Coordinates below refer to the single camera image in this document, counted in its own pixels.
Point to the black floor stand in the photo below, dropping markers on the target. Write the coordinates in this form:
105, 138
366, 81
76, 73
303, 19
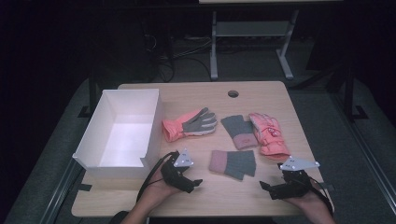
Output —
92, 93
350, 93

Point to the pink padded ski glove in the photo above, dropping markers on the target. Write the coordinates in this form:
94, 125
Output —
269, 137

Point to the person's left hand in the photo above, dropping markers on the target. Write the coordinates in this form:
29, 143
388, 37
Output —
158, 188

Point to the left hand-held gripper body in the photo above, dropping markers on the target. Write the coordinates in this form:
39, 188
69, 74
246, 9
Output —
174, 175

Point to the grey knit glove pink cuff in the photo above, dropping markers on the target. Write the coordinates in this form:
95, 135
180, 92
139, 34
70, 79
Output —
238, 129
236, 163

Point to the grey metal stand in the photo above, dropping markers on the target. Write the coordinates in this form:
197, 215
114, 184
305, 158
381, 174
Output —
252, 29

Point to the person's right hand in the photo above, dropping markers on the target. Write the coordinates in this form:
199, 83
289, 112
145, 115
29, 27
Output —
306, 200

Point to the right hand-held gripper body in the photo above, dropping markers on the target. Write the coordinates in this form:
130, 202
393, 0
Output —
292, 183

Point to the pink glove with grey palm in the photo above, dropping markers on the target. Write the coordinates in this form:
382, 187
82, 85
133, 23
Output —
199, 125

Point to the white box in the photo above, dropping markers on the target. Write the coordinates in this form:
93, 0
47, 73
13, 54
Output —
124, 140

